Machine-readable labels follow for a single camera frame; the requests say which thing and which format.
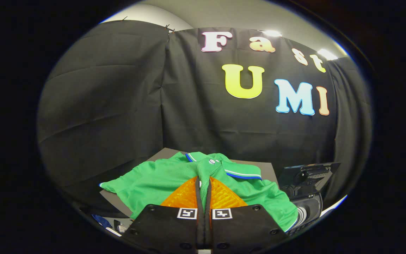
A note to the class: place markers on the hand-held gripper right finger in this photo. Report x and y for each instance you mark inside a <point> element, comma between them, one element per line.
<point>209,197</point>

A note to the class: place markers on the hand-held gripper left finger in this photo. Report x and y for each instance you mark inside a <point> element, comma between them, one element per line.
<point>199,197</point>

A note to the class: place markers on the green polo shirt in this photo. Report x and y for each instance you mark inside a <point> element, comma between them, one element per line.
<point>153,180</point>

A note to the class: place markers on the grey washing machine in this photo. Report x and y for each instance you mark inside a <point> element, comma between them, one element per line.
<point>310,210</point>

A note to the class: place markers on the grey table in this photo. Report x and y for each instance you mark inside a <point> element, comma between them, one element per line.
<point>164,153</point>

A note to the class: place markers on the black backdrop cloth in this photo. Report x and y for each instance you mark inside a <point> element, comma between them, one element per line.
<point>118,106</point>

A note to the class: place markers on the ceiling light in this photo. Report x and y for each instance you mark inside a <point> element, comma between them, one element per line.
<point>327,54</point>
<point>271,33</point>

